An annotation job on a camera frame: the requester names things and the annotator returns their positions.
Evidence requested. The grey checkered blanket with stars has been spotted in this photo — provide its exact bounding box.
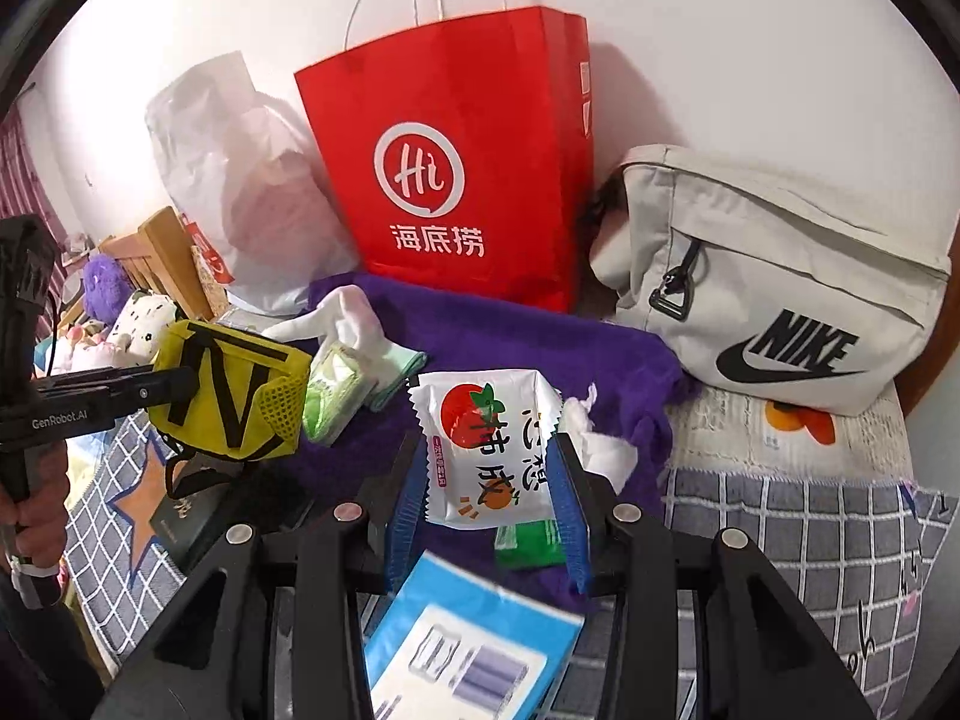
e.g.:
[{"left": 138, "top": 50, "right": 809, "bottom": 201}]
[{"left": 64, "top": 412, "right": 960, "bottom": 720}]

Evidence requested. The person's left hand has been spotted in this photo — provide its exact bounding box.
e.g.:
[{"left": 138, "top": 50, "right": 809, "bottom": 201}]
[{"left": 0, "top": 435, "right": 70, "bottom": 567}]

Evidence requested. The dark box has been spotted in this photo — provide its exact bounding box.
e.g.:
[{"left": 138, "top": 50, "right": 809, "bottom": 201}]
[{"left": 150, "top": 465, "right": 316, "bottom": 571}]

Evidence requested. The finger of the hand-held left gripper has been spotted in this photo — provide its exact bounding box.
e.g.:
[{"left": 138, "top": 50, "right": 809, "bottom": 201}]
[{"left": 112, "top": 366, "right": 200, "bottom": 410}]

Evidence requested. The white spotted plush toy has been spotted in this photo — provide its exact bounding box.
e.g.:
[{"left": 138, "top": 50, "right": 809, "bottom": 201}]
[{"left": 112, "top": 291, "right": 177, "bottom": 368}]

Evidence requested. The blue tissue pack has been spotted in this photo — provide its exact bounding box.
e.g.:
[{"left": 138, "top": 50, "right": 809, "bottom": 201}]
[{"left": 364, "top": 551, "right": 586, "bottom": 720}]

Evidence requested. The grey waist bag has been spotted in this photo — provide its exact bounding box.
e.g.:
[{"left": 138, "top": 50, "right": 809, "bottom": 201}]
[{"left": 589, "top": 144, "right": 953, "bottom": 417}]

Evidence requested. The yellow pouch with black stripes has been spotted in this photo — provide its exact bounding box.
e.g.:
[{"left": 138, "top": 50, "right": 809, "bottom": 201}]
[{"left": 146, "top": 320, "right": 312, "bottom": 500}]

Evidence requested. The red paper bag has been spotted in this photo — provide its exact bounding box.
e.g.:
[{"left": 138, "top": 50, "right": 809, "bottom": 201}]
[{"left": 294, "top": 0, "right": 596, "bottom": 314}]

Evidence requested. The white plastic bag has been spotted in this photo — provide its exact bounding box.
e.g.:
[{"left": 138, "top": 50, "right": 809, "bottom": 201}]
[{"left": 144, "top": 51, "right": 361, "bottom": 316}]

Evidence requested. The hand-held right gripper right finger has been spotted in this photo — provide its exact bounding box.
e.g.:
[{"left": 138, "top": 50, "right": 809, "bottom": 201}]
[{"left": 544, "top": 431, "right": 875, "bottom": 720}]

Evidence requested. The purple fleece cloth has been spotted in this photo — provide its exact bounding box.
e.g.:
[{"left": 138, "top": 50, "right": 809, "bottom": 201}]
[{"left": 281, "top": 274, "right": 702, "bottom": 608}]

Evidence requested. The wooden headboard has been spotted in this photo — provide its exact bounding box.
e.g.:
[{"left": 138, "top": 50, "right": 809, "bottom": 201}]
[{"left": 101, "top": 206, "right": 215, "bottom": 323}]

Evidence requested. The white snack packet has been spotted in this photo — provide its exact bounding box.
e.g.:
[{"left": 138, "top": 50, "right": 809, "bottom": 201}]
[{"left": 407, "top": 369, "right": 563, "bottom": 531}]

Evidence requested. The white tissue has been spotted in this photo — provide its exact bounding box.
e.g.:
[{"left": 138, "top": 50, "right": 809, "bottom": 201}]
[{"left": 559, "top": 382, "right": 638, "bottom": 496}]

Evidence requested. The white sock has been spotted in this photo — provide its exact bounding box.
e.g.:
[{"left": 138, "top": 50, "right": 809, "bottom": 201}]
[{"left": 262, "top": 286, "right": 428, "bottom": 413}]

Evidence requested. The pink curtain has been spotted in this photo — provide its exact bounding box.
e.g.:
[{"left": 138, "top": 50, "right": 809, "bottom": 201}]
[{"left": 0, "top": 101, "right": 65, "bottom": 241}]

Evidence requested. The light green tissue packet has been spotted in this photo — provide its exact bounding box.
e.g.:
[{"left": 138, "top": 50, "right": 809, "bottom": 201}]
[{"left": 302, "top": 343, "right": 378, "bottom": 445}]

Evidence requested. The purple plush toy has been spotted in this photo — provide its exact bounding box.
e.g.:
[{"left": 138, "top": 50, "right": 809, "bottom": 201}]
[{"left": 81, "top": 253, "right": 132, "bottom": 323}]

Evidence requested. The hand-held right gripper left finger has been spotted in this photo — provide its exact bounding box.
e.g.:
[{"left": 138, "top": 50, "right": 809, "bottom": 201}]
[{"left": 90, "top": 427, "right": 425, "bottom": 720}]

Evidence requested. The pink plush toy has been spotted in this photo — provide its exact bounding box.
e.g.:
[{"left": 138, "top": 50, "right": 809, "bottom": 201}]
[{"left": 64, "top": 322, "right": 121, "bottom": 372}]

